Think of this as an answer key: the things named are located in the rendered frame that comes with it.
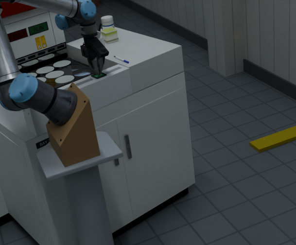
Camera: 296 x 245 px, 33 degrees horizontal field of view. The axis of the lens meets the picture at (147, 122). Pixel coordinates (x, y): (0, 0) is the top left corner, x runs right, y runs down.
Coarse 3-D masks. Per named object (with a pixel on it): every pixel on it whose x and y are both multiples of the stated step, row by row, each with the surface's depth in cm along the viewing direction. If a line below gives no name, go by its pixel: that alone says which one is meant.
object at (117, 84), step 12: (108, 72) 247; (120, 72) 245; (84, 84) 237; (96, 84) 239; (108, 84) 243; (120, 84) 248; (96, 96) 241; (108, 96) 245; (120, 96) 250; (96, 108) 243; (36, 120) 224; (48, 120) 228; (36, 132) 226
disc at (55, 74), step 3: (51, 72) 273; (54, 72) 272; (57, 72) 272; (60, 72) 271; (63, 72) 271; (48, 75) 270; (51, 75) 269; (54, 75) 269; (57, 75) 268; (60, 75) 268
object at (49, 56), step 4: (64, 48) 293; (52, 52) 289; (56, 52) 290; (60, 52) 292; (64, 52) 293; (40, 56) 286; (44, 56) 286; (48, 56) 287; (52, 56) 289; (68, 56) 296; (32, 60) 282; (36, 60) 284; (40, 60) 285; (20, 64) 278; (24, 64) 280; (28, 64) 281; (32, 64) 283; (20, 68) 279
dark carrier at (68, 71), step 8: (48, 64) 285; (72, 64) 280; (80, 64) 278; (32, 72) 277; (48, 72) 274; (64, 72) 270; (72, 72) 269; (80, 72) 268; (88, 72) 266; (48, 80) 263; (72, 80) 259
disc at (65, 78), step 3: (66, 75) 266; (69, 75) 266; (57, 78) 264; (60, 78) 264; (63, 78) 263; (66, 78) 263; (69, 78) 262; (72, 78) 262; (57, 81) 261; (60, 81) 260; (63, 81) 260; (66, 81) 259; (69, 81) 259
